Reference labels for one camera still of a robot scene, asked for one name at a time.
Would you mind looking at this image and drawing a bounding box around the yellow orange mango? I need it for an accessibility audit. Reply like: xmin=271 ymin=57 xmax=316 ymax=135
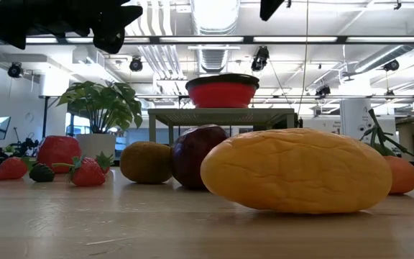
xmin=200 ymin=127 xmax=394 ymax=215

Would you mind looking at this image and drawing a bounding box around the white plant pot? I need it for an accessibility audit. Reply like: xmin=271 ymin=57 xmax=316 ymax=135
xmin=75 ymin=133 xmax=117 ymax=167

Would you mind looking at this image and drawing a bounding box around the brown kiwi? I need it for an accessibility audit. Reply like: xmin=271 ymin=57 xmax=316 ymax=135
xmin=119 ymin=140 xmax=174 ymax=185

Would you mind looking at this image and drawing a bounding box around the thin hanging cable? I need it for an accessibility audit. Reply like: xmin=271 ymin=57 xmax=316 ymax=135
xmin=296 ymin=0 xmax=311 ymax=116

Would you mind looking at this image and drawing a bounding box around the green monstera plant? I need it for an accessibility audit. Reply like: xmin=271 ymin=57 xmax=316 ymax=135
xmin=56 ymin=80 xmax=144 ymax=135

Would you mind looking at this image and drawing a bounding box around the small red strawberry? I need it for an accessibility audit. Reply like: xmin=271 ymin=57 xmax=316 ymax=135
xmin=0 ymin=155 xmax=37 ymax=181
xmin=51 ymin=155 xmax=106 ymax=188
xmin=94 ymin=150 xmax=115 ymax=176

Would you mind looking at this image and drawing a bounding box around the black overhead frame bar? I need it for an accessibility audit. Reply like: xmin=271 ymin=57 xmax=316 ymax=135
xmin=0 ymin=35 xmax=414 ymax=45

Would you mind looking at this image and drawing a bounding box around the red bowl with grey rim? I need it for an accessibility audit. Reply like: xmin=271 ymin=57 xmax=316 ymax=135
xmin=185 ymin=73 xmax=260 ymax=109

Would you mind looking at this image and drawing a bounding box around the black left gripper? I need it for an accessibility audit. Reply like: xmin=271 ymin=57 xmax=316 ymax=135
xmin=0 ymin=0 xmax=144 ymax=55

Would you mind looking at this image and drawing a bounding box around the small dark purple berry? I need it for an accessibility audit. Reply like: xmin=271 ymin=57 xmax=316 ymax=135
xmin=28 ymin=163 xmax=55 ymax=183

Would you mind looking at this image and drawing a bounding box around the silver ceiling duct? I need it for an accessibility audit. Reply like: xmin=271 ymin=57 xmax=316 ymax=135
xmin=190 ymin=0 xmax=242 ymax=75

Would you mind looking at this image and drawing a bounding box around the large red fruit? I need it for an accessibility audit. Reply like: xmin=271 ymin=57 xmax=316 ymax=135
xmin=36 ymin=135 xmax=83 ymax=175

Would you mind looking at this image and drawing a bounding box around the black ceiling spotlight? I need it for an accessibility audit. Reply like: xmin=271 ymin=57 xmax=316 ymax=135
xmin=7 ymin=61 xmax=24 ymax=79
xmin=129 ymin=55 xmax=144 ymax=73
xmin=314 ymin=84 xmax=332 ymax=98
xmin=250 ymin=45 xmax=270 ymax=72
xmin=382 ymin=59 xmax=400 ymax=72

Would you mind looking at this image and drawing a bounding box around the dark maroon fruit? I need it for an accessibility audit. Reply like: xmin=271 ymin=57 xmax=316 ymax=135
xmin=171 ymin=124 xmax=229 ymax=191

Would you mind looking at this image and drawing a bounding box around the green perforated metal shelf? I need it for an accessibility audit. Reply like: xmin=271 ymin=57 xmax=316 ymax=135
xmin=147 ymin=107 xmax=297 ymax=145

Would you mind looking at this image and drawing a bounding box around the white pillar with signs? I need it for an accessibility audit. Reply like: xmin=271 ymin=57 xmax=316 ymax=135
xmin=339 ymin=99 xmax=373 ymax=145

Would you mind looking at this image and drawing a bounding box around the black background equipment stand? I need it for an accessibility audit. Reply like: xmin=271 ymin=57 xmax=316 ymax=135
xmin=9 ymin=127 xmax=41 ymax=158

